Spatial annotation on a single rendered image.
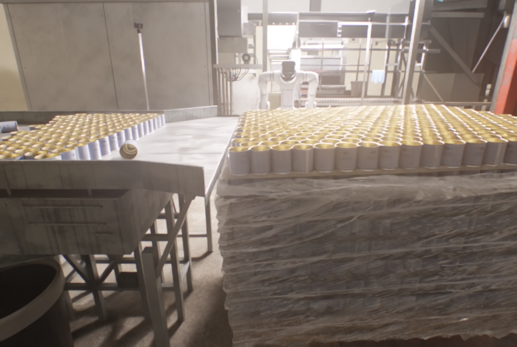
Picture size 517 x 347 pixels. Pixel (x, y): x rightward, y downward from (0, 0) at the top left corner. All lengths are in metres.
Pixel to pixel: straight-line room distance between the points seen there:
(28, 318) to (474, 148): 1.67
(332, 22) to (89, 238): 3.69
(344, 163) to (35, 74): 4.14
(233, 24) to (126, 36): 1.39
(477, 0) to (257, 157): 4.97
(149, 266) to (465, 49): 5.13
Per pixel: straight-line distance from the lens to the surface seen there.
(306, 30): 3.93
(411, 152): 0.92
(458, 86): 5.32
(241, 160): 0.79
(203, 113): 2.18
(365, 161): 0.86
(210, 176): 0.88
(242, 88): 3.74
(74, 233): 1.09
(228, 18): 3.26
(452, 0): 5.20
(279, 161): 0.79
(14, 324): 1.39
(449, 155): 1.00
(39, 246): 1.20
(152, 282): 1.11
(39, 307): 1.41
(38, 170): 1.02
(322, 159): 0.81
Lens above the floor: 1.39
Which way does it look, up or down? 16 degrees down
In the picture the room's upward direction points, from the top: straight up
